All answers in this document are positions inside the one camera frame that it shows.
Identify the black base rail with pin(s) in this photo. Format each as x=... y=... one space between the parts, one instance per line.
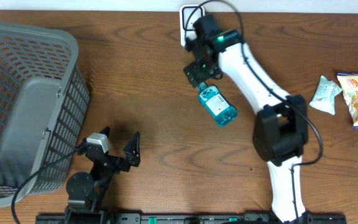
x=135 y=218

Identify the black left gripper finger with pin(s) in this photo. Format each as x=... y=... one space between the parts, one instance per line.
x=132 y=150
x=105 y=131

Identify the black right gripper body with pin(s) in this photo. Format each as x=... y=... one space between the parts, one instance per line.
x=202 y=68

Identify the teal mouthwash bottle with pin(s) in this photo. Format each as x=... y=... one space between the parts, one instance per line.
x=216 y=104

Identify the grey plastic shopping basket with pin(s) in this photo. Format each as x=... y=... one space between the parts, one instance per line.
x=43 y=103

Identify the green wet wipes pack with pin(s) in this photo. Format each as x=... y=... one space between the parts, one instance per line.
x=324 y=97

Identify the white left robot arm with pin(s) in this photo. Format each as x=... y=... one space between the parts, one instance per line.
x=86 y=190

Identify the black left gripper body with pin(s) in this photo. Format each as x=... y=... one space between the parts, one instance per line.
x=114 y=163

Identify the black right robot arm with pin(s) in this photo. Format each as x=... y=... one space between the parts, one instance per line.
x=280 y=129

